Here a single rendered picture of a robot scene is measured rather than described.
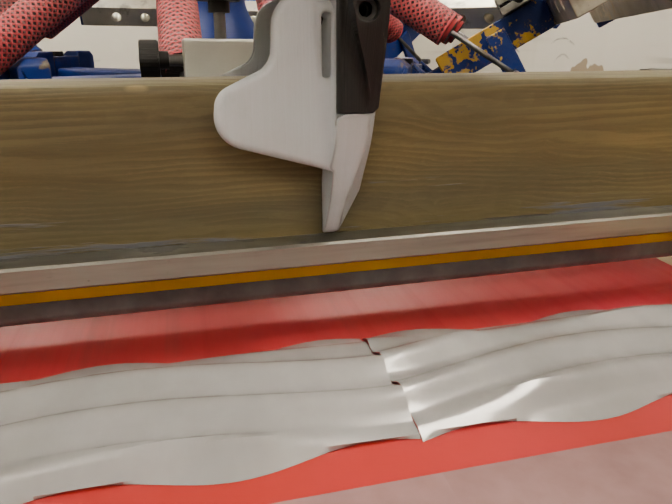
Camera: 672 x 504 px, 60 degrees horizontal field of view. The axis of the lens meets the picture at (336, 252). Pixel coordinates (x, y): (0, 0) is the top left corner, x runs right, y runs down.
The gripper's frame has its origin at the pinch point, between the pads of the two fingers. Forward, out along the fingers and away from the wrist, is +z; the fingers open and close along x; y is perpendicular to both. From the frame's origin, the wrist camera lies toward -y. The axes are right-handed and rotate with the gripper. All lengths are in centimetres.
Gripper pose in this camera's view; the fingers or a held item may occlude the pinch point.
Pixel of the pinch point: (335, 189)
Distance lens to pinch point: 26.7
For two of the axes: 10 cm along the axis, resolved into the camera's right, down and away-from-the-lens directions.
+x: 2.5, 3.4, -9.1
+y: -9.7, 0.7, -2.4
